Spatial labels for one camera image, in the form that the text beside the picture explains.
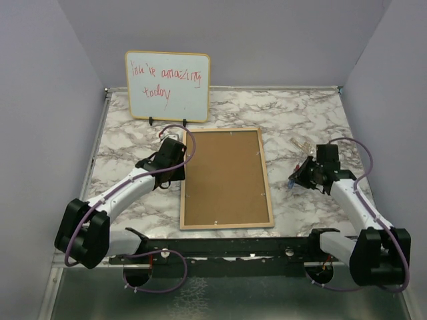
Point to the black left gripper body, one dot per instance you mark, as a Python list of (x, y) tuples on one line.
[(177, 176)]

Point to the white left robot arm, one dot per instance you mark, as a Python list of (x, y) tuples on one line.
[(85, 235)]

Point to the white dry-erase board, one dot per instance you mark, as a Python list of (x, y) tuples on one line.
[(168, 86)]

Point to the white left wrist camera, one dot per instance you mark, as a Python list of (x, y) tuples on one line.
[(174, 136)]

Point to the blue picture frame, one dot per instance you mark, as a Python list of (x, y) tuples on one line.
[(227, 178)]

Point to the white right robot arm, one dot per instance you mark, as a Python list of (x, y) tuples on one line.
[(380, 256)]

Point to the clear bag of hardware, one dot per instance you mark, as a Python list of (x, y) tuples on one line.
[(306, 147)]

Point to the black whiteboard stand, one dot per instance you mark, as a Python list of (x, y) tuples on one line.
[(183, 122)]

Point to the blue red screwdriver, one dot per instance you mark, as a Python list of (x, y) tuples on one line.
[(291, 183)]

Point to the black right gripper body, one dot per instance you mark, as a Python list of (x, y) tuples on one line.
[(308, 174)]

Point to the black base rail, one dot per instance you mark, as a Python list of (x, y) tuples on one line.
[(231, 257)]

